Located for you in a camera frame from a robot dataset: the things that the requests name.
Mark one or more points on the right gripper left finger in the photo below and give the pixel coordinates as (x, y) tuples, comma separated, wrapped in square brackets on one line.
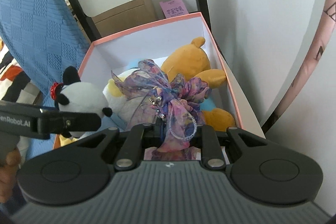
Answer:
[(129, 155)]

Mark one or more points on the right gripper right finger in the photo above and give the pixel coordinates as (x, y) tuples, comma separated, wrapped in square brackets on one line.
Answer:
[(211, 153)]

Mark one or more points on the black and white panda plush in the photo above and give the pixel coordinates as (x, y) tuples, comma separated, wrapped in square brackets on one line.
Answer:
[(79, 96)]

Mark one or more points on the red lion dance figurine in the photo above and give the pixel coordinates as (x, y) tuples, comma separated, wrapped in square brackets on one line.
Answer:
[(55, 90)]

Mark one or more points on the person's left hand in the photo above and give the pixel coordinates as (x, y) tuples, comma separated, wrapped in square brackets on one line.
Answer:
[(8, 174)]

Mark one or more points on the cream black striped blanket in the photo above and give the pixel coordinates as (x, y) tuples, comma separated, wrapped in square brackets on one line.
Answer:
[(17, 94)]

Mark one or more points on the white duck plush blue hat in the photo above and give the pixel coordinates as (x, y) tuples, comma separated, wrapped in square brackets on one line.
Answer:
[(128, 97)]

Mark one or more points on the brown bear plush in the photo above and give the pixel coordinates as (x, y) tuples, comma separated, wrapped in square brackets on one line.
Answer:
[(192, 61)]

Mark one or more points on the blue textured pillow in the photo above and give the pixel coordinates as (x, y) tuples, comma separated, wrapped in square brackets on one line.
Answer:
[(43, 36)]

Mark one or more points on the pink storage box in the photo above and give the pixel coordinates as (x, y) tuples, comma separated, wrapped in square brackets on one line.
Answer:
[(156, 41)]

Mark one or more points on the brown cardboard box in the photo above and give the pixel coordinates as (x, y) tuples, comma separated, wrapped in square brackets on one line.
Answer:
[(125, 16)]

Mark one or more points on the pink paper package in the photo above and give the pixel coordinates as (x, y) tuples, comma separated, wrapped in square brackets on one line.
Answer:
[(173, 8)]

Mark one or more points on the round white table black rim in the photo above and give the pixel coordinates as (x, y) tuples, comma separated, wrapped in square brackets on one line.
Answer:
[(264, 43)]

